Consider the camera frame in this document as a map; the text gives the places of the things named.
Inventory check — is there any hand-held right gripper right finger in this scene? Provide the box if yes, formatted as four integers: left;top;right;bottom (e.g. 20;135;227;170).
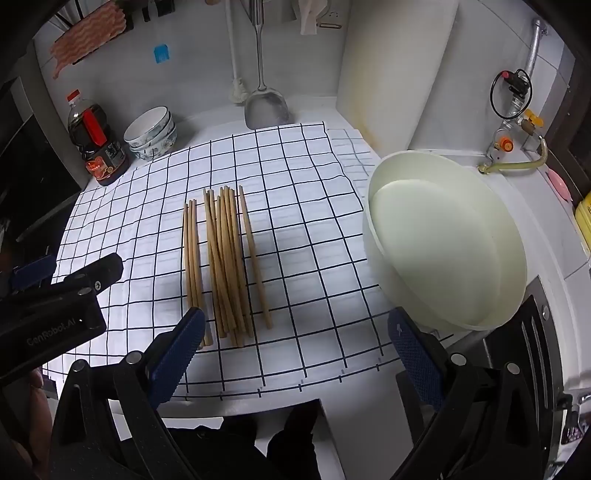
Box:
387;309;562;480

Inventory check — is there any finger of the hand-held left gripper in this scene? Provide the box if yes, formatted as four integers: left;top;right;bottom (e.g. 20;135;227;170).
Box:
7;255;58;294
48;252;124;301

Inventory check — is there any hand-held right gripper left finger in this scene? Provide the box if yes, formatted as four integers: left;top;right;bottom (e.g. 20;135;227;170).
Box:
51;307;206;480

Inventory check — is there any pile of wooden chopsticks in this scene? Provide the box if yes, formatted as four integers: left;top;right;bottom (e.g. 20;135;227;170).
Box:
182;185;274;349

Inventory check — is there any white plastic basin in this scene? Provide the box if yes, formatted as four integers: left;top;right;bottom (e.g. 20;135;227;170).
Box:
362;148;528;332

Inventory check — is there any person's left hand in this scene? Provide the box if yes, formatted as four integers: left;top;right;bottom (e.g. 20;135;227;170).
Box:
18;369;54;472

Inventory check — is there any black appliance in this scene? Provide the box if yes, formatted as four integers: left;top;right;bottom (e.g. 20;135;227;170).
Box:
0;76;84;252

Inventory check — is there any black gas stove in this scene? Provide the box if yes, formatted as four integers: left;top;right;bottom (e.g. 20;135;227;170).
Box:
482;276;570;480

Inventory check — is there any dark sauce bottle red cap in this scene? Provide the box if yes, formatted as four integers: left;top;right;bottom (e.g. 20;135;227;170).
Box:
67;90;131;186

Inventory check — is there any white blue-patterned bowl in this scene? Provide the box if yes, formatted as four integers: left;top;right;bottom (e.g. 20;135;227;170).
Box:
128;115;177;153
134;134;178;161
124;106;172;145

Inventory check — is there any white checked cloth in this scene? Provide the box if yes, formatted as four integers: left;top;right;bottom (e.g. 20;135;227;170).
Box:
42;121;455;402

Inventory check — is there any yellow dish soap bottle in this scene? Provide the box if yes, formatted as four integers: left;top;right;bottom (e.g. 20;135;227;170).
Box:
574;191;591;254

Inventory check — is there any white hanging spoon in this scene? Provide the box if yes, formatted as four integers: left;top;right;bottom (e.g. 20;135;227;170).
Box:
225;0;250;106

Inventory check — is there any pink soap dish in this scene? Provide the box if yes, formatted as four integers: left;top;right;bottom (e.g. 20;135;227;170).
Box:
546;168;573;202

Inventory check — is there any metal spatula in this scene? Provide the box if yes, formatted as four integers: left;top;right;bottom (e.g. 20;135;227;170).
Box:
244;0;291;131

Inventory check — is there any orange striped hanging cloth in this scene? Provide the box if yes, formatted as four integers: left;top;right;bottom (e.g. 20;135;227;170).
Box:
50;0;127;80

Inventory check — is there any white cutting board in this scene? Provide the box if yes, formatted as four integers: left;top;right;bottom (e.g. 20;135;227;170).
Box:
336;0;459;153

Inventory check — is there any beige hanging rag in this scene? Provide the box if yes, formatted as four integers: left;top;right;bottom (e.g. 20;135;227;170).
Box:
299;0;332;36

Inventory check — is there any metal gas pipe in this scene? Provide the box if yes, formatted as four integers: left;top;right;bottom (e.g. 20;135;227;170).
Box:
524;17;549;114

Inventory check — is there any brass valve yellow handle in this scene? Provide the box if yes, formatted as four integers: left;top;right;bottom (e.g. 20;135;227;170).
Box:
522;110;544;139

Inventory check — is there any black wall hook rack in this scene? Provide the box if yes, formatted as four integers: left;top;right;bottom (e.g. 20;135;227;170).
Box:
122;0;178;24

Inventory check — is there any red-knob valve with black cable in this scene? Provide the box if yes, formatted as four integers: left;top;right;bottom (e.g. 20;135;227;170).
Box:
491;68;533;121

